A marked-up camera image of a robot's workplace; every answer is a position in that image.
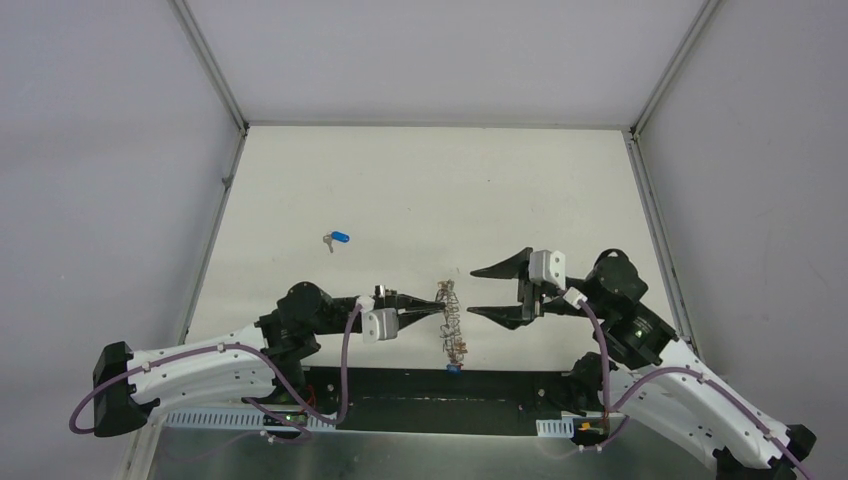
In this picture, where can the right white cable duct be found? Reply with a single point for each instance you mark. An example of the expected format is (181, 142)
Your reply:
(562, 427)

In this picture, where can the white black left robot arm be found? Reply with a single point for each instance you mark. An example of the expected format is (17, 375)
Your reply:
(255, 362)

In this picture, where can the left white cable duct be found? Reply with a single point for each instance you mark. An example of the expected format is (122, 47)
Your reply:
(242, 419)

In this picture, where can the black mounting base plate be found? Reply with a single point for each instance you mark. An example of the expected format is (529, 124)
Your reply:
(498, 403)

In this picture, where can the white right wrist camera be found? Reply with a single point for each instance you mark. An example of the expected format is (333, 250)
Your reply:
(548, 267)

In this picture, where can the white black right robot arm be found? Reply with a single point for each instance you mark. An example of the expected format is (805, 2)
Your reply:
(649, 373)

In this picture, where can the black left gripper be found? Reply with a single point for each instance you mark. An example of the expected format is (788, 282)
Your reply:
(385, 302)

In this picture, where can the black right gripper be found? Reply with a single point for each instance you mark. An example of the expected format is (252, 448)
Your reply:
(530, 293)

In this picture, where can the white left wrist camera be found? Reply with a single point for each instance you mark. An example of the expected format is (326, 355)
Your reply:
(379, 325)

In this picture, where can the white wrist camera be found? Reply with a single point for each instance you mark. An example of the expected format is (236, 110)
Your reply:
(548, 267)
(379, 325)

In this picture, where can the white cable duct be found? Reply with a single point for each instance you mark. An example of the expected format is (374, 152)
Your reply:
(242, 419)
(562, 427)

